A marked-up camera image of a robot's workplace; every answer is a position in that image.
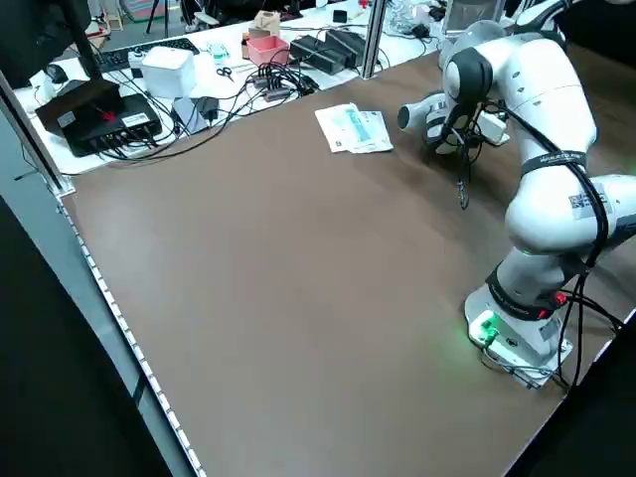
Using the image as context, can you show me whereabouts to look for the grey usb hub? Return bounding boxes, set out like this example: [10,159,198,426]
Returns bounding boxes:
[249,73,295,103]

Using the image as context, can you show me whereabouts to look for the black box red label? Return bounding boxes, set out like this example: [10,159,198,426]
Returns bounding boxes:
[34,79,123,135]

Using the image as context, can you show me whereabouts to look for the black monitor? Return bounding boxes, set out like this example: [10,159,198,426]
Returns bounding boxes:
[0,0,103,88]

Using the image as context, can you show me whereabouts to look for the black plug adapter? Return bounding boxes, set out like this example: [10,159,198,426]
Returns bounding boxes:
[196,95,220,125]

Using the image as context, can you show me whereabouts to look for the black power brick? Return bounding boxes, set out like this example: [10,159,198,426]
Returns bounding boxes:
[322,28,369,69]
[289,35,340,76]

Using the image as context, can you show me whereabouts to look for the pink box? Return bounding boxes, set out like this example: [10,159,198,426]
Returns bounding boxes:
[246,35,290,67]

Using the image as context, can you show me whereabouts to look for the black network switch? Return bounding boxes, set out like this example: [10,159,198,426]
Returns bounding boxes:
[67,92,164,158]

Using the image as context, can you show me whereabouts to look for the grey flat slab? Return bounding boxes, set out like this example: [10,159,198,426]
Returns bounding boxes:
[171,96,210,135]

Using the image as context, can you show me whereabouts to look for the black keyboard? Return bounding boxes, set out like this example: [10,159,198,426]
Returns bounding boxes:
[90,38,201,72]

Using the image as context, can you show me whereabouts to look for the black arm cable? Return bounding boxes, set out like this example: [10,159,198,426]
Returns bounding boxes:
[454,96,486,211]

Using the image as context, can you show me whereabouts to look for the aluminium frame rail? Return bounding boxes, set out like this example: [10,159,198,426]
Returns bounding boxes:
[0,69,210,477]

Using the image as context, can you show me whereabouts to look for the aluminium upright post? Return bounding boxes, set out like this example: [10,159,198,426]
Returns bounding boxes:
[361,0,388,80]

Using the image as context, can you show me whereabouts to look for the white cube device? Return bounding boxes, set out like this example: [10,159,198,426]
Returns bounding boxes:
[141,45,196,99]

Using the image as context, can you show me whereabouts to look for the blue white mask packet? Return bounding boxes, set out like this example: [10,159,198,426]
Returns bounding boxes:
[314,102,392,154]
[347,109,395,155]

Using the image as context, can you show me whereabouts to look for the cardboard box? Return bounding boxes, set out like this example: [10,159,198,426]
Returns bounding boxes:
[251,9,283,40]

